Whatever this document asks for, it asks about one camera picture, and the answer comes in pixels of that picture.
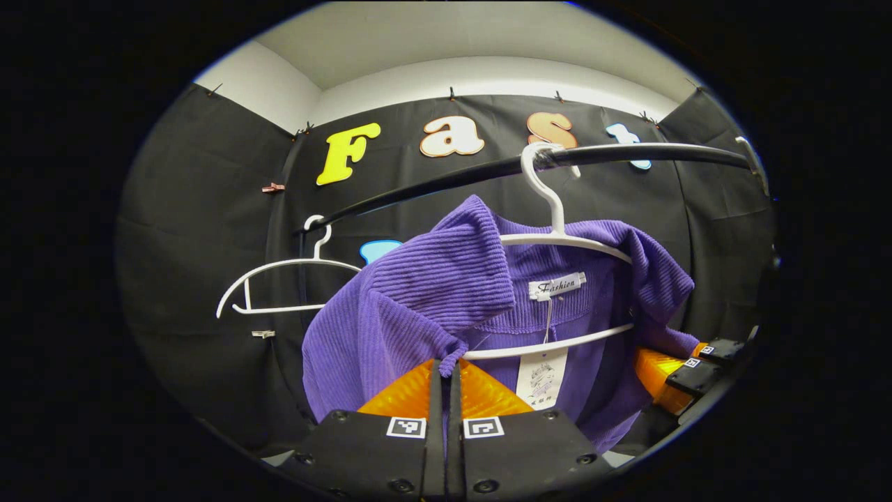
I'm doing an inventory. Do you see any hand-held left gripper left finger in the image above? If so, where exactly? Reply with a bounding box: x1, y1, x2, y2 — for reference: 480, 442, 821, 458
282, 358, 447, 501

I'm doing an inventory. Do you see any purple ribbed jacket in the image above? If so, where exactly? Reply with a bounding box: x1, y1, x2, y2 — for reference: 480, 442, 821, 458
301, 195, 701, 454

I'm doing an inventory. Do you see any black clothes rack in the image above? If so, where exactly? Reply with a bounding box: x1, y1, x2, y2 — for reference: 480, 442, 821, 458
293, 136, 771, 328

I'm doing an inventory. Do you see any white empty hanger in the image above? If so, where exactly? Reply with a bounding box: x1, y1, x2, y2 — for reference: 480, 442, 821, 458
216, 215, 363, 319

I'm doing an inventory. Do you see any black backdrop cloth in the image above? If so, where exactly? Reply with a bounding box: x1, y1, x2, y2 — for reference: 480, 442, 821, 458
115, 84, 778, 454

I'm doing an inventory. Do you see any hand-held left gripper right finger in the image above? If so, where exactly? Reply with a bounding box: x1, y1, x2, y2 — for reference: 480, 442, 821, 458
447, 360, 615, 501

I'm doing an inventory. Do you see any white hanger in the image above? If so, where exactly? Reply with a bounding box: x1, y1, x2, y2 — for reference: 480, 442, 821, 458
461, 142, 636, 361
216, 215, 363, 319

